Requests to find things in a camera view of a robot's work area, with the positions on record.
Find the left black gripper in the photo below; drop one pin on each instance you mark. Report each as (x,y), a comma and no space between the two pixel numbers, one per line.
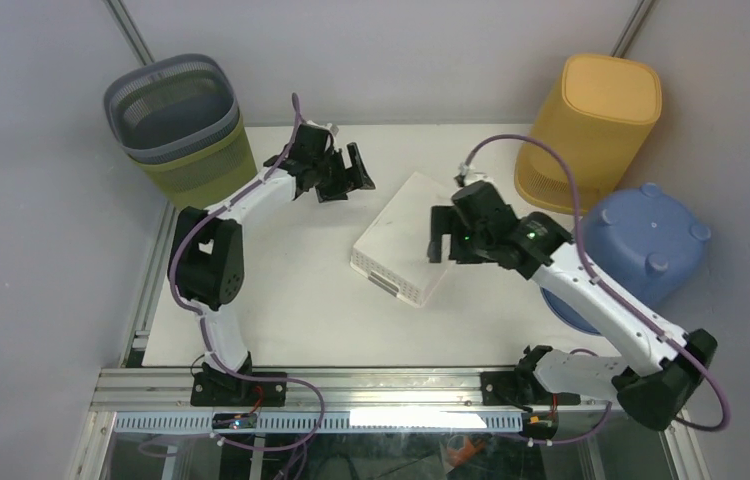
(339,190)

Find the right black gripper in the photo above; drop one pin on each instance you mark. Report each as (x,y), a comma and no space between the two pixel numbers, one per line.
(444,221)

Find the white perforated plastic tray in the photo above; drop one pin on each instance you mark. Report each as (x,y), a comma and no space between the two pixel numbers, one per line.
(392,251)

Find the yellow slatted waste bin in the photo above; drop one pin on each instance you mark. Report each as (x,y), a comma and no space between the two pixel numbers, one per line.
(596,116)

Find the blue plastic bucket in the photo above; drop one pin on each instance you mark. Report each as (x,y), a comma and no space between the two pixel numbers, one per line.
(649,242)

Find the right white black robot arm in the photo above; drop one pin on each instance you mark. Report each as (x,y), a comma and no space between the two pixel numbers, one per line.
(659,365)

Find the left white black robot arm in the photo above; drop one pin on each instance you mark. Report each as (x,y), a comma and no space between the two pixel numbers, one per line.
(207,261)

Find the olive green waste bin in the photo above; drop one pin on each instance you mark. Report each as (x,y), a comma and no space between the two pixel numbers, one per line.
(207,176)

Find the grey mesh waste bin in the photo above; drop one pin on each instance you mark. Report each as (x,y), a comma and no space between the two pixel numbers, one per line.
(171,108)

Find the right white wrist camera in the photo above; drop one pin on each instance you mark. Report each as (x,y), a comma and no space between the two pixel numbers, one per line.
(468,175)

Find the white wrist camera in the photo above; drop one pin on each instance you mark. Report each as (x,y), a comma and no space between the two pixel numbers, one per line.
(468,175)
(331,128)

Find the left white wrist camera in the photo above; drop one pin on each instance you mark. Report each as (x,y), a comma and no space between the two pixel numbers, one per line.
(331,128)

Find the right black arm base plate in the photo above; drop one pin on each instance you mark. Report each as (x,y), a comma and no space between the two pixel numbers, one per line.
(499,388)

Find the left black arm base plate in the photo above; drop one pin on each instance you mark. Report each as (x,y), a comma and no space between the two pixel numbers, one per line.
(215,389)

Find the white slotted cable duct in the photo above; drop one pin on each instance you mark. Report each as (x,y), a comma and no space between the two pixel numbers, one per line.
(364,420)

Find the aluminium mounting rail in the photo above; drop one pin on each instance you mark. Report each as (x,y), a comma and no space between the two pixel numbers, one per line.
(169,388)

